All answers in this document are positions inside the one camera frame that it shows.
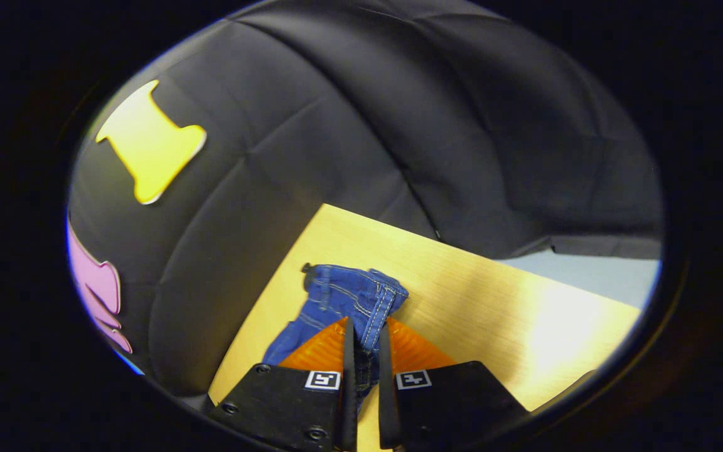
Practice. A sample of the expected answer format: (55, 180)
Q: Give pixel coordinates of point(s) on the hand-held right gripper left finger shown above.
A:
(349, 408)

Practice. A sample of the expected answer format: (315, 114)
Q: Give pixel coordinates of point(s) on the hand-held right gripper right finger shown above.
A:
(388, 408)

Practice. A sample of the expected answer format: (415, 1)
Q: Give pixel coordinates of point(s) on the blue jeans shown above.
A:
(342, 301)

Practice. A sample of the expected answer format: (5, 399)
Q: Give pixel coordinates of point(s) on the black table grommet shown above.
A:
(306, 269)

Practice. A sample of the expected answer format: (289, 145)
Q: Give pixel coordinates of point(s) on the black backdrop cloth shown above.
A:
(368, 94)

